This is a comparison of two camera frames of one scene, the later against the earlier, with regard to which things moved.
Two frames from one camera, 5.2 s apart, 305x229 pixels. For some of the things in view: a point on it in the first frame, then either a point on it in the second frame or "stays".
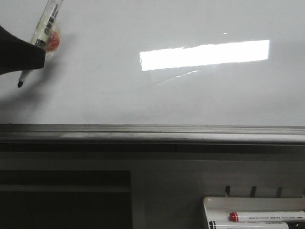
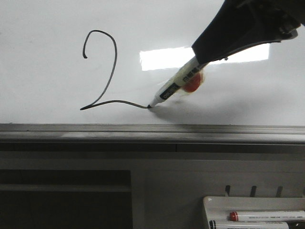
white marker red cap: x=267 y=216 stays
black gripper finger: x=17 y=54 -> x=239 y=24
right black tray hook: x=279 y=194 stays
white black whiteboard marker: x=46 y=34 -> x=189 y=78
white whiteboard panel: x=163 y=62 stays
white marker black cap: x=214 y=224 stays
